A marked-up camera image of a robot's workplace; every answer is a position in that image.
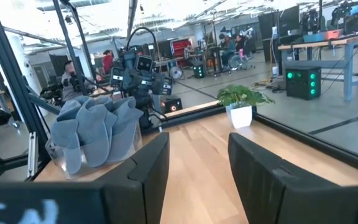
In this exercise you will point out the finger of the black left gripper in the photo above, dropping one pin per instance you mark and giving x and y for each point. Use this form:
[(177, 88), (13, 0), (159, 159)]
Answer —
[(129, 82), (157, 86)]

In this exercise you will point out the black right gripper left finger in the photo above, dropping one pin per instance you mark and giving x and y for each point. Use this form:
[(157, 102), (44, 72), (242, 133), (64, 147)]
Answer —
[(141, 186)]

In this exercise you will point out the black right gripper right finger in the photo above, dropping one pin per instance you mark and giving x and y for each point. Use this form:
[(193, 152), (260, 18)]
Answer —
[(275, 193)]

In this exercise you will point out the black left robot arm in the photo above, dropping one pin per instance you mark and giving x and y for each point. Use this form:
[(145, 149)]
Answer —
[(145, 107)]

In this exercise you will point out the round floor fan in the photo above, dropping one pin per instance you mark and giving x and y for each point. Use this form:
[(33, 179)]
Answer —
[(176, 72)]

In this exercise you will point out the person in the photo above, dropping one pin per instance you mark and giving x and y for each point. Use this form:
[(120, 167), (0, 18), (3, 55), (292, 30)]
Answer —
[(68, 82), (107, 61), (228, 49), (241, 51)]

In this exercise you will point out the red tool cabinet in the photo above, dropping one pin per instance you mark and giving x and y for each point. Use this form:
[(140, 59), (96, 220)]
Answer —
[(181, 49)]

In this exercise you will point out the black computer green lights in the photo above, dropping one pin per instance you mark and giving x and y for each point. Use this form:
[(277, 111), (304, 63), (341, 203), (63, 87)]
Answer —
[(199, 71), (303, 82)]

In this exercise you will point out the potted green plant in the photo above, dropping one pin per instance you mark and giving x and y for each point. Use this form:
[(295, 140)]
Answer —
[(241, 102)]

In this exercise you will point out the clear plastic bin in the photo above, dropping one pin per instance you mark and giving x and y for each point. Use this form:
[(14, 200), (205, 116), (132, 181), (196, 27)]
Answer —
[(57, 161)]

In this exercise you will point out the large black monitor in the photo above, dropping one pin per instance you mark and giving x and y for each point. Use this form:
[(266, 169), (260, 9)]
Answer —
[(287, 20)]

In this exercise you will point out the blue wooden-top workbench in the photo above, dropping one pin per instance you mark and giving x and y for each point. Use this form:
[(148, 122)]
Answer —
[(348, 62)]

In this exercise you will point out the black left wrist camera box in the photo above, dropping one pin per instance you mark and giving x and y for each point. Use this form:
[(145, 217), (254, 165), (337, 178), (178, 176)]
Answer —
[(144, 63)]

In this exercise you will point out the silver frame bracket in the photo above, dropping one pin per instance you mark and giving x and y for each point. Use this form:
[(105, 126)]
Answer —
[(32, 155)]

